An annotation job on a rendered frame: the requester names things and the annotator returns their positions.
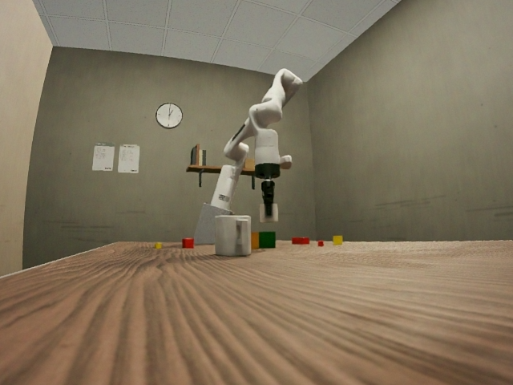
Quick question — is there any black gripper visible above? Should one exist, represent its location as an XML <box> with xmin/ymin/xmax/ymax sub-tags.
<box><xmin>255</xmin><ymin>163</ymin><xmax>280</xmax><ymax>218</ymax></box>

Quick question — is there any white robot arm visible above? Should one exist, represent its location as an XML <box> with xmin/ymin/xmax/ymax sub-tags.
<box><xmin>211</xmin><ymin>69</ymin><xmax>302</xmax><ymax>210</ymax></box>

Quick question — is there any white mug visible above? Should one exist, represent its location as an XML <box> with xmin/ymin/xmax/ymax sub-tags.
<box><xmin>215</xmin><ymin>216</ymin><xmax>251</xmax><ymax>256</ymax></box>

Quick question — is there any green cube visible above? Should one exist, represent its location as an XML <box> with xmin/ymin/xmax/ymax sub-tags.
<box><xmin>259</xmin><ymin>232</ymin><xmax>276</xmax><ymax>248</ymax></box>

